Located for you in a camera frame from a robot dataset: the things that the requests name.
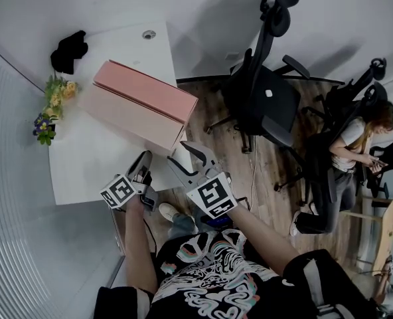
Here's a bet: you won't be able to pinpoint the person's right forearm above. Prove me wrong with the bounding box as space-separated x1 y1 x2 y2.
231 204 300 272

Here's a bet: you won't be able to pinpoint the black device with blue screen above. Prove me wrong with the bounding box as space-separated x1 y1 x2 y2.
195 207 232 229

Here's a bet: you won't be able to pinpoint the white window blinds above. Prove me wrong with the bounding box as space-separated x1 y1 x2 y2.
0 41 124 319

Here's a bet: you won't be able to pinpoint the black printed T-shirt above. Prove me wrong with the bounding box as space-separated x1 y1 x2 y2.
93 229 380 319

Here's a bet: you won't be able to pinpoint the pink file box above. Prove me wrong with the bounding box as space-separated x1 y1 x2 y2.
92 60 199 126

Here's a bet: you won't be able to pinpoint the person's left forearm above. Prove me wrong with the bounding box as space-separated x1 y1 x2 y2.
123 196 159 294

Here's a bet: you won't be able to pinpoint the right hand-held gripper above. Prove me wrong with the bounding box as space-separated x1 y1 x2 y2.
167 140 239 220

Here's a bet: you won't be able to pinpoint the black cloth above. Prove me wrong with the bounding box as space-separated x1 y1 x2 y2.
50 30 90 75

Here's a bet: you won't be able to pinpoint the white shoe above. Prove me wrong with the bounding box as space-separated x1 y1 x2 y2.
158 202 181 222

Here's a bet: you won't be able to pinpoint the beige file box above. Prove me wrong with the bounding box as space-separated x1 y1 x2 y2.
78 84 187 153

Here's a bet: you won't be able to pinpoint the cardboard panel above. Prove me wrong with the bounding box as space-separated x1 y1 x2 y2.
370 191 393 277

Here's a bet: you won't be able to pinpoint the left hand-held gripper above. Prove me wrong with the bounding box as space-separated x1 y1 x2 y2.
99 150 159 213

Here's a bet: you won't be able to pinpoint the blue jeans leg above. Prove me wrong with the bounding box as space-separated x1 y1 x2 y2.
168 213 197 241

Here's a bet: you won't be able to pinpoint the yellow flower bouquet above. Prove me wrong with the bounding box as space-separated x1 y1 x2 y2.
43 74 80 119

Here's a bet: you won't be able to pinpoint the purple flower potted plant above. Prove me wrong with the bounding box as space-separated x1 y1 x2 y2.
33 111 58 146

